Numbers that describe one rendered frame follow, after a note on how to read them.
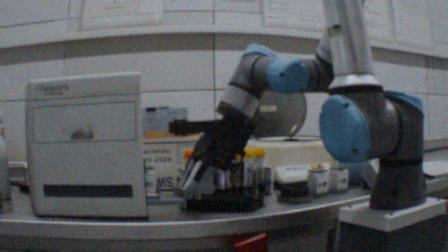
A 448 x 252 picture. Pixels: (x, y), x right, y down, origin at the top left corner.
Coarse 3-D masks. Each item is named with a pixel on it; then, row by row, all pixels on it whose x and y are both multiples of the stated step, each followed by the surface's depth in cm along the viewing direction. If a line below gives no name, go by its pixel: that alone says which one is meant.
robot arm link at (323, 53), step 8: (320, 40) 130; (328, 40) 127; (320, 48) 130; (328, 48) 127; (320, 56) 130; (328, 56) 128; (320, 64) 130; (328, 64) 129; (320, 72) 129; (328, 72) 130; (320, 80) 129; (328, 80) 131; (320, 88) 131
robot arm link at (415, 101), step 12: (384, 96) 109; (396, 96) 107; (408, 96) 106; (396, 108) 105; (408, 108) 106; (420, 108) 107; (408, 120) 105; (420, 120) 107; (408, 132) 105; (420, 132) 107; (396, 144) 104; (408, 144) 106; (420, 144) 108; (396, 156) 107; (408, 156) 106; (420, 156) 108
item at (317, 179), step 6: (318, 168) 151; (312, 174) 148; (318, 174) 148; (324, 174) 148; (312, 180) 148; (318, 180) 147; (324, 180) 148; (312, 186) 148; (318, 186) 147; (324, 186) 148; (312, 192) 148; (318, 192) 147; (324, 192) 148
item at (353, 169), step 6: (360, 162) 158; (366, 162) 158; (348, 168) 157; (354, 168) 157; (360, 168) 158; (348, 174) 157; (354, 174) 157; (360, 174) 158; (348, 180) 157; (354, 180) 157; (360, 180) 158; (348, 186) 155; (354, 186) 156; (360, 186) 156
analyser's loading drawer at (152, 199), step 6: (174, 186) 134; (174, 192) 134; (180, 192) 130; (150, 198) 126; (156, 198) 127; (162, 198) 129; (168, 198) 129; (174, 198) 129; (180, 198) 130; (150, 204) 126; (156, 204) 127; (162, 204) 127; (168, 204) 128; (174, 204) 128; (180, 204) 130; (186, 204) 129
